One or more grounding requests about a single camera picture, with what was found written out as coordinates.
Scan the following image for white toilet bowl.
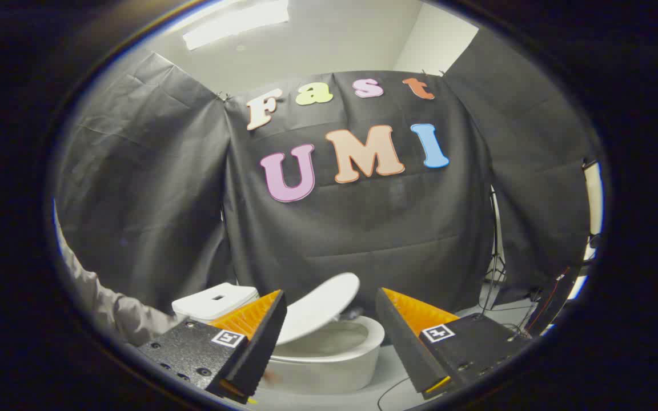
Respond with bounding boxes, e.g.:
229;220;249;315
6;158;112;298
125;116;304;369
258;315;386;394

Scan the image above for red cable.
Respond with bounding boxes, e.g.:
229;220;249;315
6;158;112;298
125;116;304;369
533;273;565;335

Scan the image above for coiled black cables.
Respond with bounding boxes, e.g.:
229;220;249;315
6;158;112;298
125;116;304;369
500;303;536;339

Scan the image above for black light stand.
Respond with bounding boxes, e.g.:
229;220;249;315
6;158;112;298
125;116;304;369
480;186;507;315

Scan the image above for white toilet lid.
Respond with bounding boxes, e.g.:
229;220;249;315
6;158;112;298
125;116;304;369
275;272;361;346

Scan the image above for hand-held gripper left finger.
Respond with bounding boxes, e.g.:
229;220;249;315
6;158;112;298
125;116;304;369
135;289;288;405

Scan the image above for white toilet tank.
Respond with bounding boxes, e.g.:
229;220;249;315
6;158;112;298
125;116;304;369
171;283;260;325

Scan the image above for black floor cable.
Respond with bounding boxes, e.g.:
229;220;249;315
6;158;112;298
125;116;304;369
377;376;413;411

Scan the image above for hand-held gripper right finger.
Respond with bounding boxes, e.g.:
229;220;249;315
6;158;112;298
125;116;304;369
376;287;535;400

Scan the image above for white panel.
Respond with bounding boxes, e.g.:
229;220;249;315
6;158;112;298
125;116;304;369
583;160;604;252

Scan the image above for black backdrop cloth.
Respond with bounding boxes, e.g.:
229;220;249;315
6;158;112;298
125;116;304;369
55;26;601;320

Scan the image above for ceiling light panel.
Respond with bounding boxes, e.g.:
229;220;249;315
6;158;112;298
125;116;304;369
182;0;290;51

